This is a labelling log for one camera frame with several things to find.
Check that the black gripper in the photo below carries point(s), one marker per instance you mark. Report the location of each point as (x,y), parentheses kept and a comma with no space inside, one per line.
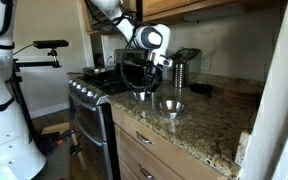
(151,74)

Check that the stainless steel bowl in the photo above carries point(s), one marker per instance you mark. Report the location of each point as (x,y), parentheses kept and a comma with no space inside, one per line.
(139,95)
(171,109)

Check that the small perforated steel utensil holder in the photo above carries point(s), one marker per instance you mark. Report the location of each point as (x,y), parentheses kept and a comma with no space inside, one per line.
(180,75)

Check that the metal skimmer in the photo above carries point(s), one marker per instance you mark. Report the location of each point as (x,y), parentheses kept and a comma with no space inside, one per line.
(189,54)

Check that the black cast iron skillet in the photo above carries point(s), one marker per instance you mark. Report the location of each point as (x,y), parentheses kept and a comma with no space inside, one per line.
(200,89)

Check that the steel frying pan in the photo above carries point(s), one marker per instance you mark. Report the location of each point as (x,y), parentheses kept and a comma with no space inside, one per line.
(95,71)

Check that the stainless steel gas stove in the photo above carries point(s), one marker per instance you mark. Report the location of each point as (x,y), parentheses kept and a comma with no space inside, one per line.
(90,116)

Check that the base cabinet with drawers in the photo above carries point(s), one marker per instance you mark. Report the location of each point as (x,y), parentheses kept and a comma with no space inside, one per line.
(170,156)

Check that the red and black clamp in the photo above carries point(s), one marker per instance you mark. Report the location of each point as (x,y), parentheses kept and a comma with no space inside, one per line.
(74,148)

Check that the white tall cabinet panel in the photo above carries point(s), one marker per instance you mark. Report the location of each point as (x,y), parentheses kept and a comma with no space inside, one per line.
(270,116)

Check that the perforated workbench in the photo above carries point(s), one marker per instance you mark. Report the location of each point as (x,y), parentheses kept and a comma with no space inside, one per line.
(54,163)

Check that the white wall outlet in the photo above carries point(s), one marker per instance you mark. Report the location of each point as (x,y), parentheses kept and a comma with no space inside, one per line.
(206,61)

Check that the black stereo camera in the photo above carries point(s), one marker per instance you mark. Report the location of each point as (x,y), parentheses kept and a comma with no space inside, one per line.
(50,44)

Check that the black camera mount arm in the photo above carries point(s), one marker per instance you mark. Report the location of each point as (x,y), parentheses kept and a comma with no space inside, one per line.
(34,63)

